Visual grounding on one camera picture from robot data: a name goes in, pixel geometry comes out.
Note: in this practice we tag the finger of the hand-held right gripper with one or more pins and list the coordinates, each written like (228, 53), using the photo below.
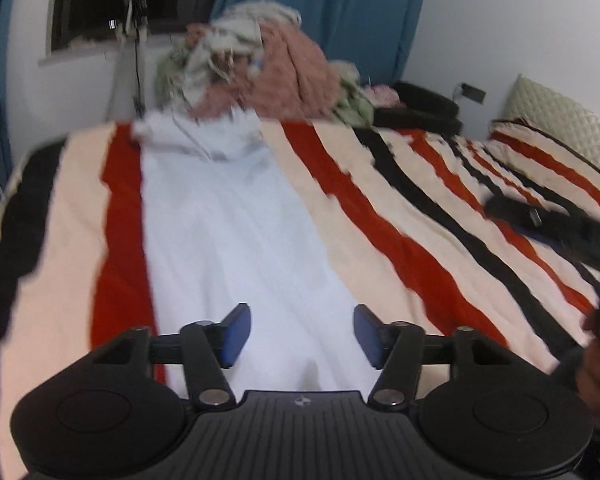
(507, 210)

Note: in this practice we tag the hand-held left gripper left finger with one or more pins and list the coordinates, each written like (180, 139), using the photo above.
(237, 334)

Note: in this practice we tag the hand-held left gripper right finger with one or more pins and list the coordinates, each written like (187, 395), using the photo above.
(368, 336)

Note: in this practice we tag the white garment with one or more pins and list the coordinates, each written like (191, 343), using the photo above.
(240, 240)

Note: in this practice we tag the striped pillow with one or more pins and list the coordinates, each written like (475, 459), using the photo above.
(555, 165)

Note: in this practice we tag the red black cream striped blanket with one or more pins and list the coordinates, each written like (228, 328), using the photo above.
(430, 240)

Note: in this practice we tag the cream quilted pillow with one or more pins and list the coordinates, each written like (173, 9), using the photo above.
(565, 125)

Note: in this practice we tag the black bag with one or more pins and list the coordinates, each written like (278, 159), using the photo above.
(425, 107)

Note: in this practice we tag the pink fuzzy cloth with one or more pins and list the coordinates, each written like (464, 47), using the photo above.
(290, 77)

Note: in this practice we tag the pale green cloth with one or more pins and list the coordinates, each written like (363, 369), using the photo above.
(172, 67)

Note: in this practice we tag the white crumpled cloth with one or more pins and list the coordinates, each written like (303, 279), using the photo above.
(235, 40)

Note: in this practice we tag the wall socket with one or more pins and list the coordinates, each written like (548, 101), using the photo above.
(472, 92)

